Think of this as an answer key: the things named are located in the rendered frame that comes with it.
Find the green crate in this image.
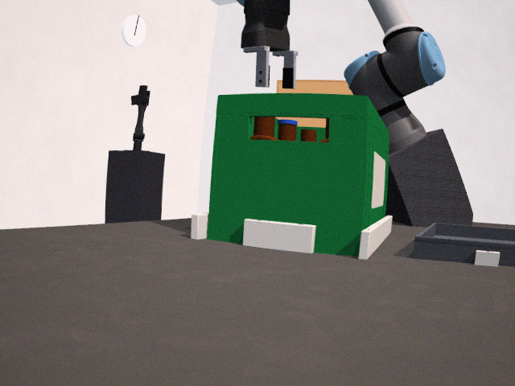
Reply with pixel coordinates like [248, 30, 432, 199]
[207, 93, 389, 257]

